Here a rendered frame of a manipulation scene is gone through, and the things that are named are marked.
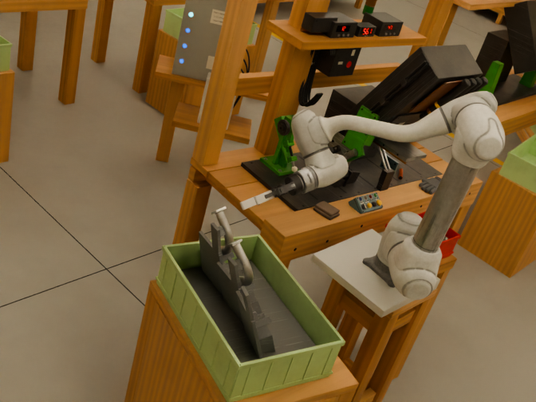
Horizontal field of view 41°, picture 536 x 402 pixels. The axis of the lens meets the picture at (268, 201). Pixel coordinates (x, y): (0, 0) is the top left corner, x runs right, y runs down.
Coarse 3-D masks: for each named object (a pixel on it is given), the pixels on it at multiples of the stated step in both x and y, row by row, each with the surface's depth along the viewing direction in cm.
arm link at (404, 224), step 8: (400, 216) 279; (408, 216) 280; (416, 216) 281; (392, 224) 279; (400, 224) 277; (408, 224) 276; (416, 224) 276; (384, 232) 285; (392, 232) 278; (400, 232) 276; (408, 232) 275; (384, 240) 284; (392, 240) 277; (400, 240) 274; (384, 248) 282; (384, 256) 283; (384, 264) 286
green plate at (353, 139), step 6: (360, 108) 338; (366, 108) 336; (360, 114) 338; (366, 114) 336; (372, 114) 333; (348, 132) 342; (354, 132) 340; (360, 132) 338; (348, 138) 342; (354, 138) 340; (360, 138) 338; (366, 138) 335; (372, 138) 341; (348, 144) 342; (354, 144) 339; (360, 144) 337; (366, 144) 340
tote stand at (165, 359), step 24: (144, 312) 273; (168, 312) 254; (144, 336) 275; (168, 336) 256; (144, 360) 277; (168, 360) 257; (192, 360) 240; (336, 360) 255; (144, 384) 279; (168, 384) 259; (192, 384) 242; (216, 384) 231; (312, 384) 242; (336, 384) 245
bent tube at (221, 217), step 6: (216, 210) 242; (222, 210) 243; (216, 216) 245; (222, 216) 244; (222, 222) 244; (228, 228) 244; (228, 234) 244; (228, 240) 245; (222, 246) 254; (228, 252) 249
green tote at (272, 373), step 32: (192, 256) 267; (256, 256) 281; (160, 288) 263; (192, 288) 242; (288, 288) 263; (192, 320) 241; (320, 320) 248; (224, 352) 224; (320, 352) 235; (224, 384) 226; (256, 384) 227; (288, 384) 236
